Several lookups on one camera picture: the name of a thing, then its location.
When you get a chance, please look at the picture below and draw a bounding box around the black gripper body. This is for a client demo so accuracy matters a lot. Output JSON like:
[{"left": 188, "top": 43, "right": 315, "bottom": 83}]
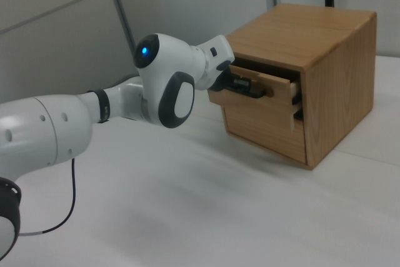
[{"left": 208, "top": 67, "right": 235, "bottom": 93}]

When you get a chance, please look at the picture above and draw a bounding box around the wooden drawer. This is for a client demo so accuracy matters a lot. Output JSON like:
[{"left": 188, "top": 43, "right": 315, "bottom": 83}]
[{"left": 207, "top": 64, "right": 303, "bottom": 132}]

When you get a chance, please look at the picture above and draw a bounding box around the black drawer handle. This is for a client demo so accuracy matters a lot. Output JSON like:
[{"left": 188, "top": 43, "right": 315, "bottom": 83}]
[{"left": 215, "top": 86, "right": 273, "bottom": 100}]

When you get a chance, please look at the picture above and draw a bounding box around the wooden cabinet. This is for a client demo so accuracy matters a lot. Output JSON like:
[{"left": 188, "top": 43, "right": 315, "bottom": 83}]
[{"left": 207, "top": 3, "right": 378, "bottom": 171}]

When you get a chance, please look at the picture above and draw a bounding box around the black cable strap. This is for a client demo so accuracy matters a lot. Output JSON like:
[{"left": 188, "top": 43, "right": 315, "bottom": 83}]
[{"left": 92, "top": 89, "right": 112, "bottom": 124}]

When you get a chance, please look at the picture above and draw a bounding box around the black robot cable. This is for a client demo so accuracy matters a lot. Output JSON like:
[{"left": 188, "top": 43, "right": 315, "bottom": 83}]
[{"left": 18, "top": 157, "right": 78, "bottom": 236}]

